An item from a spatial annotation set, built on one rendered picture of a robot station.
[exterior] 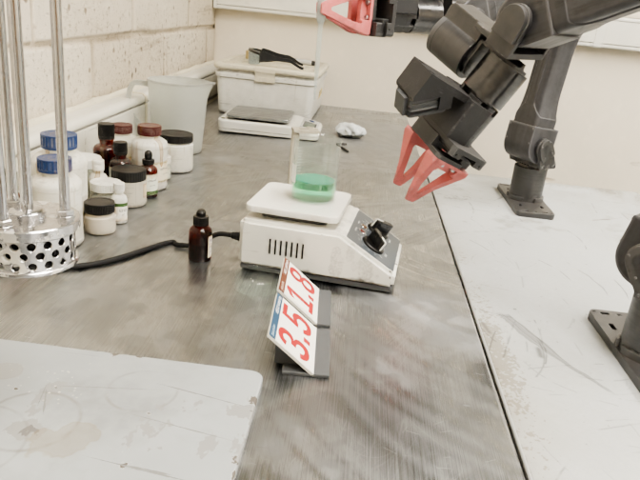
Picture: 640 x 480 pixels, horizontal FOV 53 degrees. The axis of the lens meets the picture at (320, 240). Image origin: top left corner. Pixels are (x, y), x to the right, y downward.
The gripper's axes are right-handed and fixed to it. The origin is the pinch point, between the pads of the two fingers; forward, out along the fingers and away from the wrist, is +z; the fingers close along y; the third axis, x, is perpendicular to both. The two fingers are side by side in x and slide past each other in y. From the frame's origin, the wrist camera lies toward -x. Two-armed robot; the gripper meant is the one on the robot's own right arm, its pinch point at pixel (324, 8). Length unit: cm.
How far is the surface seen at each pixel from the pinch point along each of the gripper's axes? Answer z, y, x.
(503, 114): -114, -77, 32
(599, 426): 0, 57, 32
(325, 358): 18, 40, 31
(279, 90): -32, -83, 25
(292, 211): 12.8, 19.9, 23.3
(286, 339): 22, 39, 29
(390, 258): 1.2, 25.2, 28.8
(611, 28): -135, -58, 1
